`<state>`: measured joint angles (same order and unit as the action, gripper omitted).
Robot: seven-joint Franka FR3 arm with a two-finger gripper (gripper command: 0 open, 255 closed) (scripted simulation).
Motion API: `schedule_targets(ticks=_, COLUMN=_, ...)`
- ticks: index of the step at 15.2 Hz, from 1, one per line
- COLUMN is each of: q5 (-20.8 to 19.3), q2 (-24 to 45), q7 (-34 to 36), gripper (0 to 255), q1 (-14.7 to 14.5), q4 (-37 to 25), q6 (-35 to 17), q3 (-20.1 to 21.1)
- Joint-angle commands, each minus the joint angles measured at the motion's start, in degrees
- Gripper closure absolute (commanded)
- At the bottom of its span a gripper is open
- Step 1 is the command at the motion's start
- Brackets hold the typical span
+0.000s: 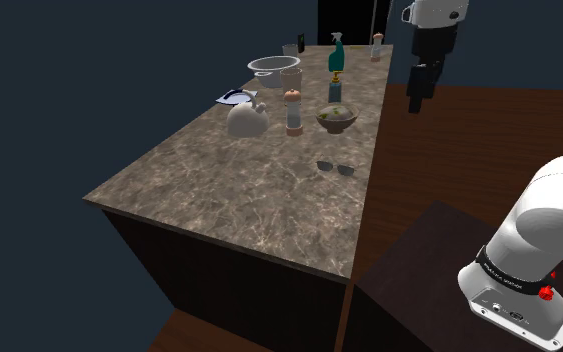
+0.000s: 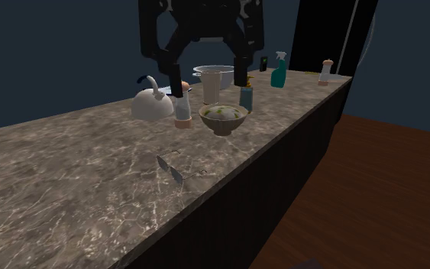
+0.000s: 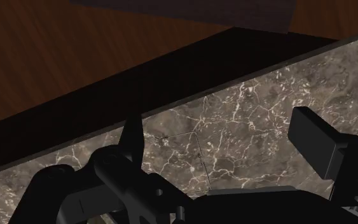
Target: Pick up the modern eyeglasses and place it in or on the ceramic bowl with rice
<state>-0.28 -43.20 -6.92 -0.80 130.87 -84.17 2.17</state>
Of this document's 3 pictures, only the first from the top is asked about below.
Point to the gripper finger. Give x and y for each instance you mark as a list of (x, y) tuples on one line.
[(436, 75), (416, 90)]

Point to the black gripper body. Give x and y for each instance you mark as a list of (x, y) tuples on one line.
[(433, 41)]

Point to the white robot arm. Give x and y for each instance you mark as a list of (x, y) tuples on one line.
[(529, 244)]

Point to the small pepper mill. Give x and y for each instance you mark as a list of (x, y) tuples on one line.
[(376, 48)]

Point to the small bottle with gold cap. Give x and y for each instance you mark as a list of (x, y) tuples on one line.
[(335, 90)]

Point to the brown bowl with salad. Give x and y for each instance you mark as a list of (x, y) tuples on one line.
[(337, 122)]

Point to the teal spray bottle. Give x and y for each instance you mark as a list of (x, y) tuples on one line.
[(336, 56)]

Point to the black sunglasses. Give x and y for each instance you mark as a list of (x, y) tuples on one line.
[(344, 169)]

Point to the tall pepper mill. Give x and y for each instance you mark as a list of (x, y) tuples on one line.
[(293, 114)]

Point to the beige cup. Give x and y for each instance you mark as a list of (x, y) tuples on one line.
[(291, 80)]

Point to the small grey cup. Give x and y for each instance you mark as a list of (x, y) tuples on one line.
[(290, 50)]

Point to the large grey basin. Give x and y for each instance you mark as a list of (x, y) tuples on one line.
[(269, 66)]

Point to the white kettle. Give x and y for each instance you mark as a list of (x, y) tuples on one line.
[(247, 122)]

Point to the blue and white plate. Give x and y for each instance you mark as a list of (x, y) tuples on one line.
[(227, 99)]

